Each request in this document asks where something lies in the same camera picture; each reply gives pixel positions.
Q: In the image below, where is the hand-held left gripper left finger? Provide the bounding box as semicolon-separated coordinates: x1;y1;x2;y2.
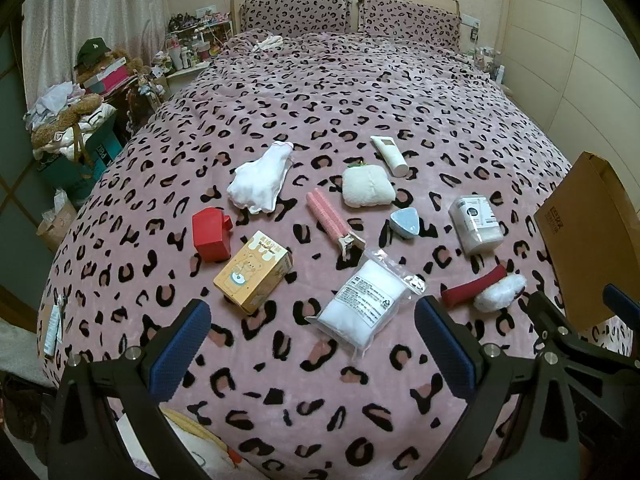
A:
47;299;213;480

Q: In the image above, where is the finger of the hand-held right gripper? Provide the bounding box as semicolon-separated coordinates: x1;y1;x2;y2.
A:
602;284;640;322
522;290;603;362

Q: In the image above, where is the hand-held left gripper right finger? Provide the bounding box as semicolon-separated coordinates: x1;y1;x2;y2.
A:
414;295;582;480

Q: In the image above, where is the brown cardboard box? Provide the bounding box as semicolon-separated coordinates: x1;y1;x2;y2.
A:
533;151;640;332

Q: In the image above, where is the yellow bear print box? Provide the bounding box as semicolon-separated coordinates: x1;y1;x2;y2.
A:
213;230;294;316

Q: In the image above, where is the red box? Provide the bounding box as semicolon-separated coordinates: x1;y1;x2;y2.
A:
192;207;233;263

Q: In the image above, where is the white translucent jar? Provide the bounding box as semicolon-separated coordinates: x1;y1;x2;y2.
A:
448;195;505;256

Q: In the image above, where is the pink hair roller clip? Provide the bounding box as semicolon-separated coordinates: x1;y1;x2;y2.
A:
306;187;367;261

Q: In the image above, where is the clear bag of white cotton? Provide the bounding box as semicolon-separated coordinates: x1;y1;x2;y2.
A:
305;247;428;361

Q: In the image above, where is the cartoon print cushion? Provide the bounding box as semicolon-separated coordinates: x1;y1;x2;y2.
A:
160;407;261;480

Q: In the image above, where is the white paper tag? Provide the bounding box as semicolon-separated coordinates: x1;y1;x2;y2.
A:
42;295;68;358

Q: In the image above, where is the blue triangular sponge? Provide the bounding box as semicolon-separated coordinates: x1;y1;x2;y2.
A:
389;207;422;237

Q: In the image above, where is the brown paper bag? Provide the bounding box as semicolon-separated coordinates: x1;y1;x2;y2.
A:
37;190;78;251

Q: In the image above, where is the white plush toy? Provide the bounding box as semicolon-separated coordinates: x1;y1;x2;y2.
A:
341;157;396;209

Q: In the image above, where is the white cosmetic tube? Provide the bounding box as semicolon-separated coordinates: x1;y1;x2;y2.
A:
370;135;409;177

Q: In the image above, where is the cream wardrobe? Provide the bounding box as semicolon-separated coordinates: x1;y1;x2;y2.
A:
500;0;640;166

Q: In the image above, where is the cluster of small bottles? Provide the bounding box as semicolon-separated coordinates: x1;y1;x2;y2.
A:
470;46;507;83

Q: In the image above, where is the leopard print bed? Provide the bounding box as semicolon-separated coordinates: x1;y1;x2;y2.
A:
37;30;640;480

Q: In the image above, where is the pile of clothes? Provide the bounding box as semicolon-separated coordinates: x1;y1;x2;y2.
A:
24;80;101;148

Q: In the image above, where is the pink flat box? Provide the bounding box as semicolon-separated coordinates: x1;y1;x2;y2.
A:
82;57;128;93

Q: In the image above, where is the cluttered bedside shelf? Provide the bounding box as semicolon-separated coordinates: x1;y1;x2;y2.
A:
150;10;236;91

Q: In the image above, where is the brown plush toy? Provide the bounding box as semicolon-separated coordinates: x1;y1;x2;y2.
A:
107;47;151;81

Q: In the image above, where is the green cap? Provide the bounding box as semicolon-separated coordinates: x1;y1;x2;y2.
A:
75;38;112;68

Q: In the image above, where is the leopard print pillow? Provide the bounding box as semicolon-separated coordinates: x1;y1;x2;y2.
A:
359;0;462;51
239;0;351;38

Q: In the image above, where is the white curtain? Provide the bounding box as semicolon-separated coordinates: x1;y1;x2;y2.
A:
22;0;168;106

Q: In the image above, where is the red handled white fluffy brush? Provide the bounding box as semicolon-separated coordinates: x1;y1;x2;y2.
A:
441;265;527;312

